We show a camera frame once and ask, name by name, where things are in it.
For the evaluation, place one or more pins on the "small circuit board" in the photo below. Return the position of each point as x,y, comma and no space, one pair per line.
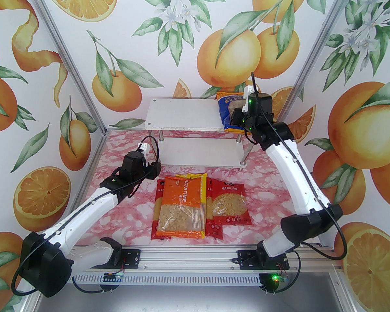
113,277
282,277

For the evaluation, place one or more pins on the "orange macaroni bag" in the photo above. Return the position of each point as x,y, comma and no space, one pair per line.
178,200

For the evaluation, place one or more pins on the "blue pasta bag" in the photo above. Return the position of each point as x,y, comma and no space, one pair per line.
226,104

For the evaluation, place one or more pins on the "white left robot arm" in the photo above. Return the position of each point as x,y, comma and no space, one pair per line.
84,213

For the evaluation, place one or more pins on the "white two-tier shelf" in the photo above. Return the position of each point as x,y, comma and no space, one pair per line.
182,112

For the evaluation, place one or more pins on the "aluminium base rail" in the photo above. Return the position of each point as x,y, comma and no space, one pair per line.
188,258

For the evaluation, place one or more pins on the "aluminium frame rail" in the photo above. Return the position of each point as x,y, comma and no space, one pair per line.
126,130
91,166

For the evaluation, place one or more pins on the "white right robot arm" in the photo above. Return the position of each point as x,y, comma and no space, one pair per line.
299,180

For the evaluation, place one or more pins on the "aluminium frame post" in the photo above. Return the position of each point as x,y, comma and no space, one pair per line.
344,296
29,304
68,55
314,55

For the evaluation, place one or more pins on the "red spaghetti pack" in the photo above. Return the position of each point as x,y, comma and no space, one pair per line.
214,231
161,187

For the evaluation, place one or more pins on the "black hub with green light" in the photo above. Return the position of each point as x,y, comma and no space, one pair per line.
269,283

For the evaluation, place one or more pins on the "red macaroni bag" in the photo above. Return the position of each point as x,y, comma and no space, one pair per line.
230,203

